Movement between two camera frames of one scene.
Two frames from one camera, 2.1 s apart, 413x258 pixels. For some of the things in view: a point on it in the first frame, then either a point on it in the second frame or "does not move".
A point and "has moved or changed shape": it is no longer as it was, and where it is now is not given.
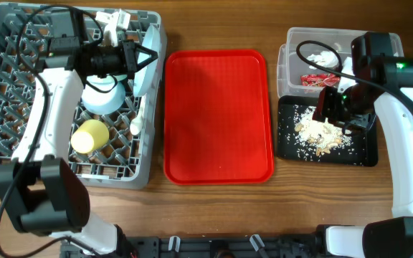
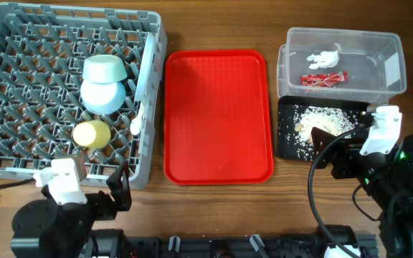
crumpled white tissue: [327, 58] does not move
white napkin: [345, 82] → [386, 123]
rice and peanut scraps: [315, 138] does not move
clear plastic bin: [313, 58] does not move
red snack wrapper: [319, 80] does not move
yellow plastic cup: [92, 135] has moved or changed shape
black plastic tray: [300, 137] does not move
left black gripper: [130, 57] → [107, 209]
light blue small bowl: [102, 103] does not move
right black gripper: [325, 107] → [343, 168]
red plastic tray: [218, 117] does not move
